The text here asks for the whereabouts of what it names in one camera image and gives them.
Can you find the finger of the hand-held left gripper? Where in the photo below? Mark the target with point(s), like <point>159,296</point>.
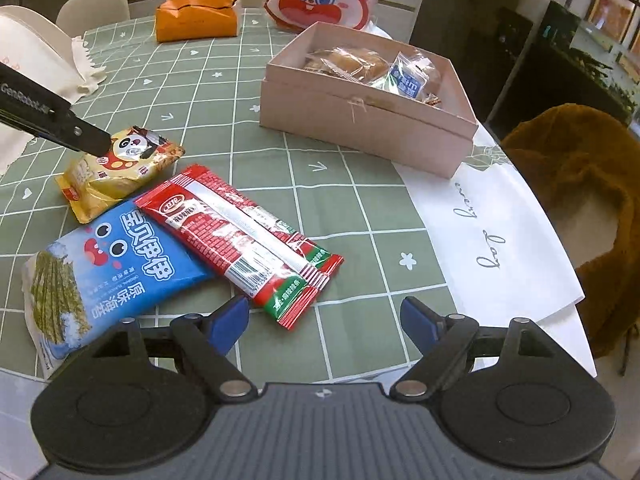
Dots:
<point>92,141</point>

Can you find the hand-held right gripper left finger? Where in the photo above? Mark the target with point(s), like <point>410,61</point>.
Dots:
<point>227,322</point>

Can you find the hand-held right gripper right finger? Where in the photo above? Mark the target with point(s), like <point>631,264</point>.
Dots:
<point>420,325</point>

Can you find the yellow panda snack packet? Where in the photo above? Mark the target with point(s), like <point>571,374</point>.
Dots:
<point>125,170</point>

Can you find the red wafer packet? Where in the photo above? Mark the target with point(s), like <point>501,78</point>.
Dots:
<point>240,200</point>
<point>210,230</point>

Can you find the blue seaweed packet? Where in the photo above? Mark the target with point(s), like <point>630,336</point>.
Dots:
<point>125,260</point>

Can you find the pink cardboard box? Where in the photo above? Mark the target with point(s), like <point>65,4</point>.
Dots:
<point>350,120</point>

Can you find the blue-labelled clear snack packet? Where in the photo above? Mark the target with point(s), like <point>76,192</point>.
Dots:
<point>407,77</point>

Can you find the round bread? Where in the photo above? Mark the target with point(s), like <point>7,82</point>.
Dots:
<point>350,62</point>

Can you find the white chair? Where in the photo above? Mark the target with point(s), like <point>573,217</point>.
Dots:
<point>95,5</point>

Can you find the white paper bag with lettering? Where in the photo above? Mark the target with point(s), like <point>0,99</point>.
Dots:
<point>500,240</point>

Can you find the green checked tablecloth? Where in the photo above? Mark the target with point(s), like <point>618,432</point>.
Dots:
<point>325,200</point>

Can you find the orange tissue box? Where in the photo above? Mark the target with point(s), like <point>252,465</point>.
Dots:
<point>195,20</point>

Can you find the black cabinet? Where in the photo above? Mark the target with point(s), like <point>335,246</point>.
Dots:
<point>505,50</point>

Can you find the glass aquarium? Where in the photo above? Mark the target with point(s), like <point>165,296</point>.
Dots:
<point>590,55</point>

